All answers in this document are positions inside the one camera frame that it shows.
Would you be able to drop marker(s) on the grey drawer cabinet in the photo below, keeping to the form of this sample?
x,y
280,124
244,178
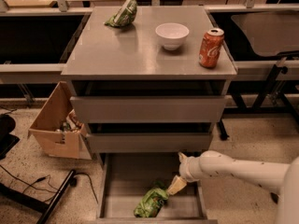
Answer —
x,y
130,62

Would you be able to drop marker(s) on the cardboard box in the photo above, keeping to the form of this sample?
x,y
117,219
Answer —
x,y
55,131

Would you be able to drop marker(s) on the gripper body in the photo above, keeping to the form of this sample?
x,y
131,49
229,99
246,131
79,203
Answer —
x,y
186,169

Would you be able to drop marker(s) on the green chip bag on counter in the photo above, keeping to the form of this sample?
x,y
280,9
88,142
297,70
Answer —
x,y
125,16

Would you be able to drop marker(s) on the orange soda can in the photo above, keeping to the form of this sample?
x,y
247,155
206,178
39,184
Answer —
x,y
210,48

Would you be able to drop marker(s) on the grey bottom drawer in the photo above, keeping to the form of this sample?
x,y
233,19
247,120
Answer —
x,y
127,177

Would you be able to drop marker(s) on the grey top drawer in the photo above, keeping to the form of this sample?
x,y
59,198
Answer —
x,y
147,110

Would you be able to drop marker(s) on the white bowl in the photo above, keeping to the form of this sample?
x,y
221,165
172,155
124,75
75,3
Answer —
x,y
171,35

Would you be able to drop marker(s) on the grey drawer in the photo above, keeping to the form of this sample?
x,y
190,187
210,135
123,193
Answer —
x,y
147,110
127,177
148,142

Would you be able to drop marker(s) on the black table leg frame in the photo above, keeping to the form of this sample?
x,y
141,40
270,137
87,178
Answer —
x,y
271,96

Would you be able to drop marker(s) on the grey middle drawer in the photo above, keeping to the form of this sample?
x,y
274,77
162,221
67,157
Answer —
x,y
148,142

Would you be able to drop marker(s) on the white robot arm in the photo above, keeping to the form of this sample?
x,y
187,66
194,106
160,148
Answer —
x,y
279,178

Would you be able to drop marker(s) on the black office chair base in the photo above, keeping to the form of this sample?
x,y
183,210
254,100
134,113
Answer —
x,y
7,140

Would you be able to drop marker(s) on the green rice chip bag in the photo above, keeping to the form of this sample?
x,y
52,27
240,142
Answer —
x,y
153,201

